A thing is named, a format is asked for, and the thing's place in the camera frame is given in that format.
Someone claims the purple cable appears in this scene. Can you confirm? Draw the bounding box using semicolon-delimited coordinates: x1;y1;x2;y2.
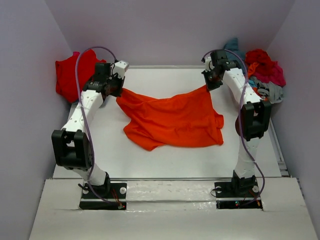
75;46;121;208
201;49;266;208

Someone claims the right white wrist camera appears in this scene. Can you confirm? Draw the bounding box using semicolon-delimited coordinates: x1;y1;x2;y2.
201;56;214;72

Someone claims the orange t-shirt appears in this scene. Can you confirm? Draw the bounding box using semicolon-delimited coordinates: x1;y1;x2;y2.
116;86;224;151
247;62;270;101

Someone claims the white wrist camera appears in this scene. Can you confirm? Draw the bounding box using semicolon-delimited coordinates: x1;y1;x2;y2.
112;60;130;79
201;56;214;72

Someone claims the folded red t-shirt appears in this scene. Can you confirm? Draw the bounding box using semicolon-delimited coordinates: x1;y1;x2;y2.
55;50;106;104

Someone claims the grey crumpled t-shirt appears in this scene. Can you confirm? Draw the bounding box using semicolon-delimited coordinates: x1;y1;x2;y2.
250;76;284;104

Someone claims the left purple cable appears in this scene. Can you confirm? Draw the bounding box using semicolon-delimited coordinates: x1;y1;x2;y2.
75;46;121;208

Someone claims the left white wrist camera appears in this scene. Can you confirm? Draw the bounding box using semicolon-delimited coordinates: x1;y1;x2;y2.
112;60;130;79

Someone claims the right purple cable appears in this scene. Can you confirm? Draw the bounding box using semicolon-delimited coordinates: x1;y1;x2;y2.
201;49;266;208

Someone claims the red crumpled t-shirt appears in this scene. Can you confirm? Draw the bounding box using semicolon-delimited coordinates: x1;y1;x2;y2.
245;49;275;75

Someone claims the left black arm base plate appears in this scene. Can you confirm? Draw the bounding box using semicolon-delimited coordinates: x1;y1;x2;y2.
78;181;127;211

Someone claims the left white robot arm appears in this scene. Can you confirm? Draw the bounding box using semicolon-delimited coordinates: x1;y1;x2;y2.
51;61;129;198

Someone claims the teal blue crumpled t-shirt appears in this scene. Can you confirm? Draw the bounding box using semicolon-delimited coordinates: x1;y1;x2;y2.
223;37;245;61

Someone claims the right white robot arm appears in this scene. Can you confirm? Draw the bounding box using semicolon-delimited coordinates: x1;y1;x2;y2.
201;49;272;199

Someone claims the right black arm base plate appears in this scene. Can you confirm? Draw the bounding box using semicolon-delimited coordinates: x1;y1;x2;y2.
210;181;263;210

